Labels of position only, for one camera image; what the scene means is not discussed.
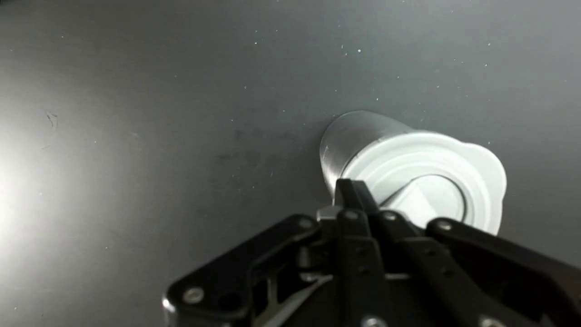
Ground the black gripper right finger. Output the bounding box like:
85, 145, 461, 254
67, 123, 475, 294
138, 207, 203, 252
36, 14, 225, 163
356, 177, 581, 327

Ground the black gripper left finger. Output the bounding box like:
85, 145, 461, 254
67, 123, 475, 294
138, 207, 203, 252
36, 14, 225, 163
161, 176, 388, 327

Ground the white flask lid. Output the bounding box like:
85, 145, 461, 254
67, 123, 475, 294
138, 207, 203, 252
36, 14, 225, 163
341, 128, 508, 237

